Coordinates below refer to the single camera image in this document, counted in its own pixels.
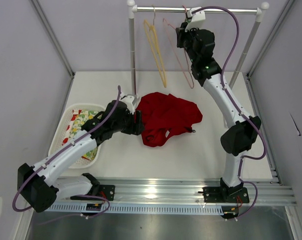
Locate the red skirt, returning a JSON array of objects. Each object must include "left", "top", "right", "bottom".
[{"left": 137, "top": 92, "right": 203, "bottom": 148}]

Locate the lemon print cloth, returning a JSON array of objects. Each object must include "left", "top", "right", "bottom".
[{"left": 62, "top": 109, "right": 99, "bottom": 162}]

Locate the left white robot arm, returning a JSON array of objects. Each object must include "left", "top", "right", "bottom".
[{"left": 12, "top": 100, "right": 144, "bottom": 213}]

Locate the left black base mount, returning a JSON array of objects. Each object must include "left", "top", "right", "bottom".
[{"left": 70, "top": 184, "right": 115, "bottom": 201}]

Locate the green clothes hanger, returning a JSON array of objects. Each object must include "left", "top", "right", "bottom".
[{"left": 184, "top": 49, "right": 190, "bottom": 73}]

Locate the yellow clothes hanger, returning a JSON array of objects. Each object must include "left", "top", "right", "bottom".
[{"left": 143, "top": 8, "right": 167, "bottom": 88}]

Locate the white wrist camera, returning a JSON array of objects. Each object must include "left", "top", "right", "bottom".
[
  {"left": 120, "top": 93, "right": 139, "bottom": 114},
  {"left": 185, "top": 7, "right": 206, "bottom": 32}
]

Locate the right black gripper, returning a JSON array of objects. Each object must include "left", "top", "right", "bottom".
[{"left": 176, "top": 22, "right": 200, "bottom": 64}]

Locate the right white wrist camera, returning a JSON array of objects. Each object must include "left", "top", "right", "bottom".
[{"left": 185, "top": 7, "right": 206, "bottom": 32}]

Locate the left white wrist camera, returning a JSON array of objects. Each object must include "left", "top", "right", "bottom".
[{"left": 120, "top": 93, "right": 139, "bottom": 114}]

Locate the pink clothes hanger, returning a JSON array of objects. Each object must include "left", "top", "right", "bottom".
[{"left": 162, "top": 5, "right": 195, "bottom": 89}]

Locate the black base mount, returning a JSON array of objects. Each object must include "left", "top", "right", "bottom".
[
  {"left": 198, "top": 186, "right": 249, "bottom": 204},
  {"left": 70, "top": 184, "right": 115, "bottom": 201}
]

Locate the white clothes rack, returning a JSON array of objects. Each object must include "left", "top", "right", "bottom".
[{"left": 127, "top": 0, "right": 269, "bottom": 109}]

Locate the white plastic laundry basket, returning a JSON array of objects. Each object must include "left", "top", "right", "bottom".
[{"left": 49, "top": 103, "right": 105, "bottom": 169}]

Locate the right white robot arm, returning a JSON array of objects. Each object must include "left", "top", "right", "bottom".
[{"left": 176, "top": 22, "right": 261, "bottom": 202}]

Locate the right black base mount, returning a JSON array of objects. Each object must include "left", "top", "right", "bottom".
[{"left": 198, "top": 186, "right": 249, "bottom": 204}]

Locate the white slotted cable duct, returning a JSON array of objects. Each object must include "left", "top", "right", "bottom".
[{"left": 47, "top": 202, "right": 223, "bottom": 216}]

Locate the aluminium mounting rail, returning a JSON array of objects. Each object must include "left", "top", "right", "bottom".
[{"left": 50, "top": 177, "right": 296, "bottom": 207}]

